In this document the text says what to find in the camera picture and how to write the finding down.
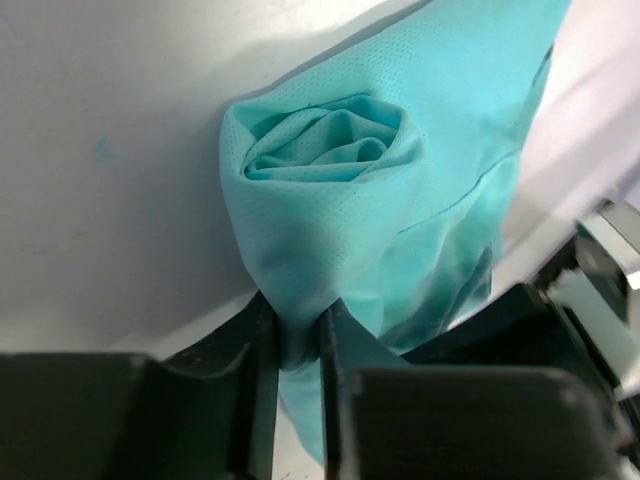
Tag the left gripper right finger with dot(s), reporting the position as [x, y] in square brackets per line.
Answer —
[386, 418]

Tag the teal green t-shirt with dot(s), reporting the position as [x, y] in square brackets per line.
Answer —
[382, 176]

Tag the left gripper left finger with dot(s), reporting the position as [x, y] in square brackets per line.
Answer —
[206, 412]

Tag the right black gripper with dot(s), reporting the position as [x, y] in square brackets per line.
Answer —
[580, 312]

